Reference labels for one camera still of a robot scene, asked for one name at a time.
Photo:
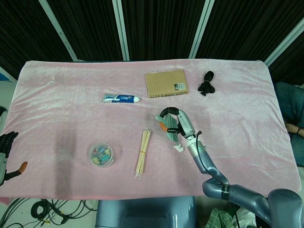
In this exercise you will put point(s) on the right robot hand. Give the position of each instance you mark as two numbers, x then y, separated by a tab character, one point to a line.
186	123

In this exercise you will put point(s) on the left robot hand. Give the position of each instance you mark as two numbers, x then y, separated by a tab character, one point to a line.
6	142

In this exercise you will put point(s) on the teal hand brush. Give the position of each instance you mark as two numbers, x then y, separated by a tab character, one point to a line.
172	137

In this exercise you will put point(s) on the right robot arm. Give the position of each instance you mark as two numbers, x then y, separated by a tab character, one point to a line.
207	165

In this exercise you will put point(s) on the white small clip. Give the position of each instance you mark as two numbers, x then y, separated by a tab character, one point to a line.
178	148

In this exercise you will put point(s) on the black tied fabric bundle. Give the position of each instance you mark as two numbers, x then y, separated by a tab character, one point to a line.
206	86

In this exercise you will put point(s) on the brown spiral notebook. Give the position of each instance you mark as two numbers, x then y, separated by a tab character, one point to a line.
164	83

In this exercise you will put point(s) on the wrapped wooden stick bundle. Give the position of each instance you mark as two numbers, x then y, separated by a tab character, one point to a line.
143	147

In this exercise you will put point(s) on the pink plush table cover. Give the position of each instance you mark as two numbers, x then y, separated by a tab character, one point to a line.
71	118

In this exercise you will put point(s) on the blue white toothpaste tube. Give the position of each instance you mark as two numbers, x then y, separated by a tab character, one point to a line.
121	98

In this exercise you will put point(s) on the clear jar of binder clips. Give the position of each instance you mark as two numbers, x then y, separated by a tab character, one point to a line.
102	155

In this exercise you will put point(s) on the blue grey robot torso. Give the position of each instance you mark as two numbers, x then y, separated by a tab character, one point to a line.
142	213

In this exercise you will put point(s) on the green checked cloth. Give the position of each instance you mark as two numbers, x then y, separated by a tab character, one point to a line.
219	218

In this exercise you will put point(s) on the black curtain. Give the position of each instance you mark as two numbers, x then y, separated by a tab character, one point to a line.
161	23

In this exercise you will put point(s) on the person in blue jeans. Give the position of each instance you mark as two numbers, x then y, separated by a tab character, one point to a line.
289	102

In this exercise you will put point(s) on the white crumpled plastic bag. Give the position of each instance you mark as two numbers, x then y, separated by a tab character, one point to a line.
244	216

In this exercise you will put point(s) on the white frame post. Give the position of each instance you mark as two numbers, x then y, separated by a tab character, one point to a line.
7	74
202	28
121	31
282	42
59	31

